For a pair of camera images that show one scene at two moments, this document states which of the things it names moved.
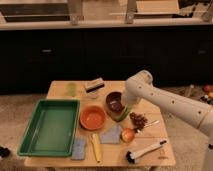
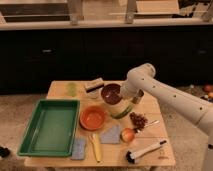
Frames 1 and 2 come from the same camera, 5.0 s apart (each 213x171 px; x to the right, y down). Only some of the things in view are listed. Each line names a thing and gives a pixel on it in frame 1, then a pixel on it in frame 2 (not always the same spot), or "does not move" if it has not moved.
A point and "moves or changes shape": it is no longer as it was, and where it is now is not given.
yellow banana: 96,148 does not move
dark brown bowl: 113,102 moves or changes shape
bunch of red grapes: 138,121 does not move
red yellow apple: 127,135 does not move
